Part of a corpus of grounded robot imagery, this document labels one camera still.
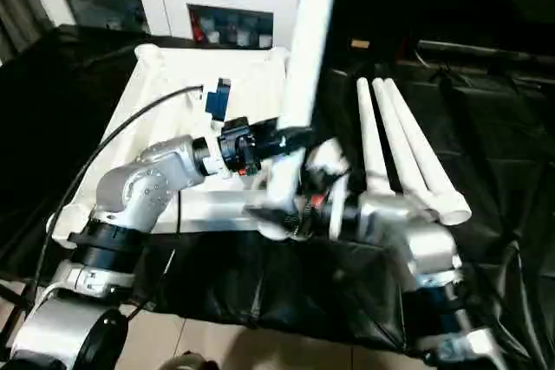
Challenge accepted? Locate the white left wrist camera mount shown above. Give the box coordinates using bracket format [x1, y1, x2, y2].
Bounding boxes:
[201, 77, 233, 180]

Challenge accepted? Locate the dark metal rail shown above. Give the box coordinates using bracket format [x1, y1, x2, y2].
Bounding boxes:
[418, 39, 555, 63]

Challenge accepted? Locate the white plastic table top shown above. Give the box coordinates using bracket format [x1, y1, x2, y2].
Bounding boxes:
[45, 43, 313, 250]

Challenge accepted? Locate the black cloth mat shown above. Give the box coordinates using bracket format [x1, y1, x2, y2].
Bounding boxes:
[0, 23, 555, 362]

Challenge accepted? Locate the dark round robot part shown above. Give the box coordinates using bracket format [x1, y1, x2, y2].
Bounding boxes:
[162, 350, 222, 370]

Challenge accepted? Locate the grey curtain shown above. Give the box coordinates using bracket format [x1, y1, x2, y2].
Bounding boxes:
[0, 0, 56, 63]

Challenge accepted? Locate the white plastic table leg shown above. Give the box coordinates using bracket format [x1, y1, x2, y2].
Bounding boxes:
[383, 78, 473, 227]
[259, 0, 343, 241]
[371, 77, 439, 215]
[355, 76, 394, 193]

